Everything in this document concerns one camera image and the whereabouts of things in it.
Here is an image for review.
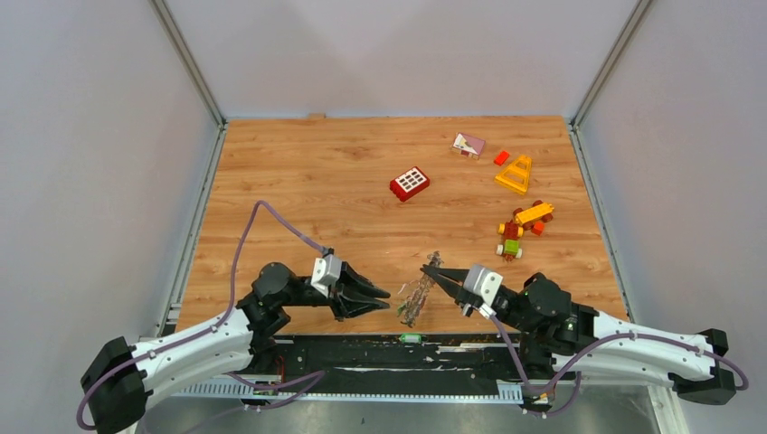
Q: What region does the yellow orange toy car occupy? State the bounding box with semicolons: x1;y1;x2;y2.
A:
512;200;554;231

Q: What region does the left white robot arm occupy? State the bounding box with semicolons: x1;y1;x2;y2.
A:
76;255;390;433

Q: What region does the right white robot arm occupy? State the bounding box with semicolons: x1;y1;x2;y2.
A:
421;265;749;406

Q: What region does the small green bubble level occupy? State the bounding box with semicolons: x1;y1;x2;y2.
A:
399;334;422;344

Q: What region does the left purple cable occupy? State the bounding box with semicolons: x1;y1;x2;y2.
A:
76;200;334;432

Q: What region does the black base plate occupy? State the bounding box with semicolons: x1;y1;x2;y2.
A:
241;334;520;396

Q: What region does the pink roof toy house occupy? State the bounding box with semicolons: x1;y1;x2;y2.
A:
450;133;486;159

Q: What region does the yellow triangular toy frame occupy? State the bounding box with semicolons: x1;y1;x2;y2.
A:
494;155;533;195

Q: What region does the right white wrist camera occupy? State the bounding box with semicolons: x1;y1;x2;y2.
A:
463;264;503;319

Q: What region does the grey slotted cable duct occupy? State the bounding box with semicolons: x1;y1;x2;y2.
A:
179;377;525;403

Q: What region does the large grey toothed keyring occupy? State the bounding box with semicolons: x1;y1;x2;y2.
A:
396;273;435;328

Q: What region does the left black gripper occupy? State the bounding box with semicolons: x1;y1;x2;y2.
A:
279;260;391;322

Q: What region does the red window toy brick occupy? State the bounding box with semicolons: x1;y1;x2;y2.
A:
389;166;431;203

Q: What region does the red green toy vehicle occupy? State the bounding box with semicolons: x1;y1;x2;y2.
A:
495;221;524;261

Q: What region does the small red toy brick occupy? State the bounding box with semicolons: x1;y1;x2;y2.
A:
493;150;510;166

